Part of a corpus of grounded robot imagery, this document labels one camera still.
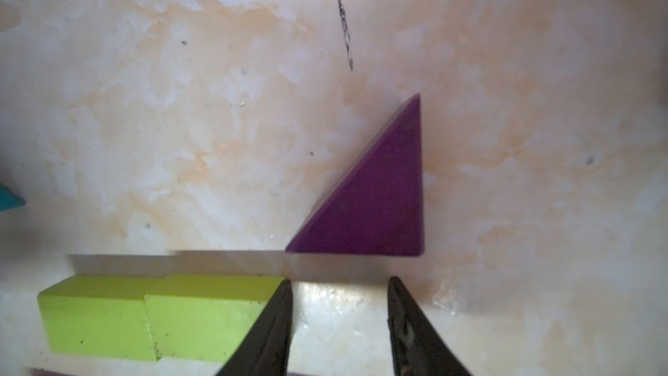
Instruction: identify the light green block top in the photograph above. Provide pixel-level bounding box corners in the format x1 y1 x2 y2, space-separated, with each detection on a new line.
38 275 159 362
144 274 284 363

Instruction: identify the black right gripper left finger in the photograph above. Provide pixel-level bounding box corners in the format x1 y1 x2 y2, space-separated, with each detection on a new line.
217 280 293 376

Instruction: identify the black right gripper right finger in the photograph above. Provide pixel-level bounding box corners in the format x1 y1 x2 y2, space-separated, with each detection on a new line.
387 276 471 376

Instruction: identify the teal triangle block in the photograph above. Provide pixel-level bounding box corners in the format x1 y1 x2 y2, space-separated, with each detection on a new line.
0 185 25 212

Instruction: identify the purple triangle block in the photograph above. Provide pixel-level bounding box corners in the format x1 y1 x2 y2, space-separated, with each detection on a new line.
285 95 424 257

